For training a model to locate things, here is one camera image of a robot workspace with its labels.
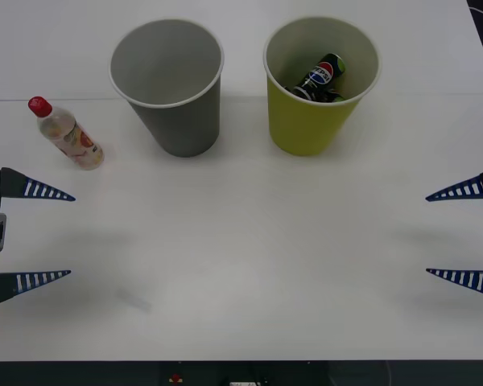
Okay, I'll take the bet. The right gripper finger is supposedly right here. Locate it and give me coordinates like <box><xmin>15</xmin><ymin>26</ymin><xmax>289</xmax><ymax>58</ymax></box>
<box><xmin>424</xmin><ymin>166</ymin><xmax>483</xmax><ymax>203</ymax></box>
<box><xmin>425</xmin><ymin>267</ymin><xmax>483</xmax><ymax>301</ymax></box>

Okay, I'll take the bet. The clear bottle with red cap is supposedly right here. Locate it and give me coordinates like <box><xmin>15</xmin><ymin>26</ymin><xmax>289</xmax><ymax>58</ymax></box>
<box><xmin>27</xmin><ymin>96</ymin><xmax>105</xmax><ymax>171</ymax></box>

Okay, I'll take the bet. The black robot torso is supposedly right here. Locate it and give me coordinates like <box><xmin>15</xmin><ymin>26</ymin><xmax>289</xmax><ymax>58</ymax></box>
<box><xmin>0</xmin><ymin>359</ymin><xmax>483</xmax><ymax>386</ymax></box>

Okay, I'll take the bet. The yellow-green plastic bin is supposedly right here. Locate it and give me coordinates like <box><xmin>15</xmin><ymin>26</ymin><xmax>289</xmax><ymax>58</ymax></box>
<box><xmin>262</xmin><ymin>15</ymin><xmax>382</xmax><ymax>158</ymax></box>

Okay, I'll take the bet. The grey plastic bin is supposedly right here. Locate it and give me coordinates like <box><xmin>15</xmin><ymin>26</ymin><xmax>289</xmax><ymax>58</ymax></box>
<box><xmin>107</xmin><ymin>18</ymin><xmax>225</xmax><ymax>158</ymax></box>

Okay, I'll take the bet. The black can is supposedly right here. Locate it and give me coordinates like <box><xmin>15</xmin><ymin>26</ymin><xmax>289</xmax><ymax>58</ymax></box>
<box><xmin>292</xmin><ymin>52</ymin><xmax>348</xmax><ymax>101</ymax></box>

